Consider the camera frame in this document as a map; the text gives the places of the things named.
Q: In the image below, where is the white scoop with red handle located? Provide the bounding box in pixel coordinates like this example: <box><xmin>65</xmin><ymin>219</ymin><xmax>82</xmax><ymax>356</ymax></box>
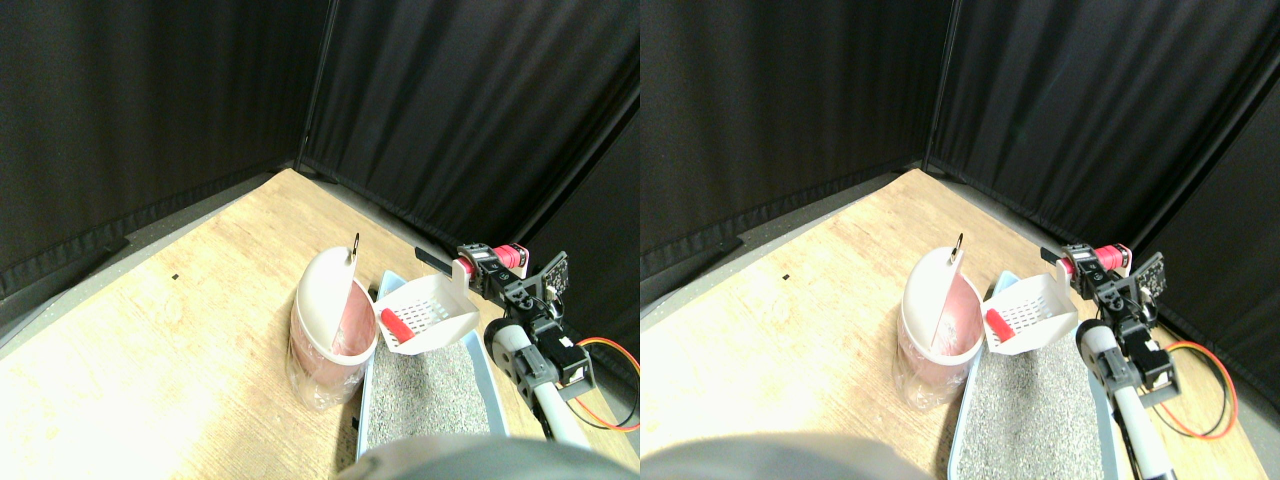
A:
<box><xmin>983</xmin><ymin>243</ymin><xmax>1135</xmax><ymax>357</ymax></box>
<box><xmin>372</xmin><ymin>243</ymin><xmax>531</xmax><ymax>357</ymax></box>

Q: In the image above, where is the blue litter tray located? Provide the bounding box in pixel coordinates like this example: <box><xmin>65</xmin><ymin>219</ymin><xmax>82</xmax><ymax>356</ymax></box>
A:
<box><xmin>355</xmin><ymin>270</ymin><xmax>511</xmax><ymax>466</ymax></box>
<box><xmin>945</xmin><ymin>270</ymin><xmax>1126</xmax><ymax>480</ymax></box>

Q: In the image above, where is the black curtain stand pole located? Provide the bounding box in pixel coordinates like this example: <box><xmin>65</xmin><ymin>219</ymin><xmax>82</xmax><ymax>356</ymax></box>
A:
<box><xmin>1135</xmin><ymin>68</ymin><xmax>1280</xmax><ymax>253</ymax></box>
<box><xmin>293</xmin><ymin>0</ymin><xmax>343</xmax><ymax>173</ymax></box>
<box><xmin>515</xmin><ymin>80</ymin><xmax>640</xmax><ymax>251</ymax></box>
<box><xmin>920</xmin><ymin>0</ymin><xmax>966</xmax><ymax>173</ymax></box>

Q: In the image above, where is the white bin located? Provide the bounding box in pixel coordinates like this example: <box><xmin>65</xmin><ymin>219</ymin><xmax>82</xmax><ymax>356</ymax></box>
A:
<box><xmin>897</xmin><ymin>233</ymin><xmax>986</xmax><ymax>411</ymax></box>
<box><xmin>287</xmin><ymin>233</ymin><xmax>380</xmax><ymax>414</ymax></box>

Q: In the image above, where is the black bracket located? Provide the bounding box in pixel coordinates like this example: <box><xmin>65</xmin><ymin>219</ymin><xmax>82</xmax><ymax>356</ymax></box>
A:
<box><xmin>1120</xmin><ymin>251</ymin><xmax>1168</xmax><ymax>303</ymax></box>
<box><xmin>520</xmin><ymin>251</ymin><xmax>571</xmax><ymax>303</ymax></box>

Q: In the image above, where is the orange wire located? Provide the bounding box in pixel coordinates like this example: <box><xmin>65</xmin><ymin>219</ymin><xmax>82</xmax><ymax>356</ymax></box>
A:
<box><xmin>572</xmin><ymin>337</ymin><xmax>640</xmax><ymax>433</ymax></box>
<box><xmin>1160</xmin><ymin>340</ymin><xmax>1239</xmax><ymax>441</ymax></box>

